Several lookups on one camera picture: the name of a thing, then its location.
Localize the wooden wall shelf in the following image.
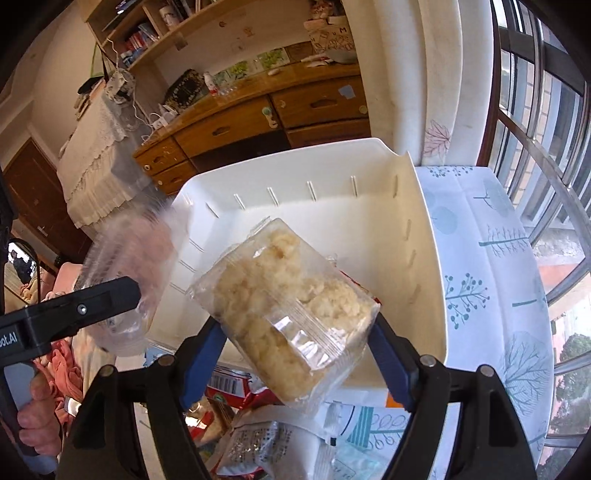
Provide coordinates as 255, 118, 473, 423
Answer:
81, 0, 345, 77

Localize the printed fabric bag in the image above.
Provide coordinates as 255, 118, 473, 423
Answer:
304, 13, 359, 64

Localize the white plastic bin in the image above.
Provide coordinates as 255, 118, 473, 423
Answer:
147, 137, 451, 389

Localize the white power strip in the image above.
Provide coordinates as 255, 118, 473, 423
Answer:
148, 108, 180, 131

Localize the metal window grille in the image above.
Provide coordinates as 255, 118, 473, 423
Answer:
478, 0, 591, 480

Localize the clear plastic snack packet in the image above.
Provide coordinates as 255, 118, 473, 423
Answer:
78, 205, 186, 357

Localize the white packet black print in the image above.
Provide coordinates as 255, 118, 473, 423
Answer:
216, 405, 337, 479

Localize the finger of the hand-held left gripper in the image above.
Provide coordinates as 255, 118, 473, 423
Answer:
21, 276, 141, 357

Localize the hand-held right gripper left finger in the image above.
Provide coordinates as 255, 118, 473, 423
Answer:
55, 318, 227, 480

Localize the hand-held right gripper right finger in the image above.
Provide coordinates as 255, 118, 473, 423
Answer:
368, 315, 537, 480

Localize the coral pink cloth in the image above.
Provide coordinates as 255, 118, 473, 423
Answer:
36, 339, 86, 418

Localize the person's left hand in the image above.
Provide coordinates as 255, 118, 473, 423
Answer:
21, 371, 71, 459

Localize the white curtain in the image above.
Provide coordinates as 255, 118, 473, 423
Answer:
344, 0, 502, 168

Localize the white lace cloth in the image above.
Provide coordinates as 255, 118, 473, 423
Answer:
55, 90, 155, 228

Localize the wooden door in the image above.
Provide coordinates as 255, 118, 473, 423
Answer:
0, 137, 93, 266

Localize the clear rice cracker packet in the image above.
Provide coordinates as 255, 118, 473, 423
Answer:
186, 217, 382, 408

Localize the wooden desk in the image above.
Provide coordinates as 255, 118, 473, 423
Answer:
131, 59, 371, 195

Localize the clear packet red strip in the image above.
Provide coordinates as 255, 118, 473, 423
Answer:
204, 364, 279, 411

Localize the black floral box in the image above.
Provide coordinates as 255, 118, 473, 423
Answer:
164, 69, 212, 110

